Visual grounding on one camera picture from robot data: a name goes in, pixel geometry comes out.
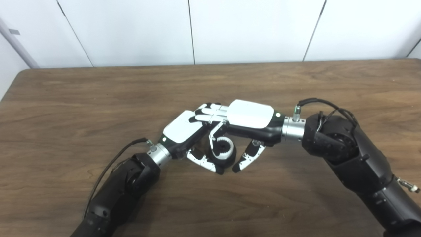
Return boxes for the grey wall corner strip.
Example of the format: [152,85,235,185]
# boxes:
[0,18,40,69]

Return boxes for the round black part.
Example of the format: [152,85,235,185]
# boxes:
[208,135,236,171]

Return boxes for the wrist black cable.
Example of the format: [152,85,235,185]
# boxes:
[83,138,157,218]
[293,98,420,193]

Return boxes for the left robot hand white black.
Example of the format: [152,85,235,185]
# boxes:
[158,103,227,175]

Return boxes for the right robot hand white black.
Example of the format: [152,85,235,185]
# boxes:
[189,99,285,173]

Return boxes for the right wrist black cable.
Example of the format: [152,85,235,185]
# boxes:
[293,98,420,193]

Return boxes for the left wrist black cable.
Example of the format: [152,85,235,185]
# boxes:
[83,138,157,218]

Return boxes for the white ring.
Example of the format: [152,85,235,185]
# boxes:
[212,138,235,159]

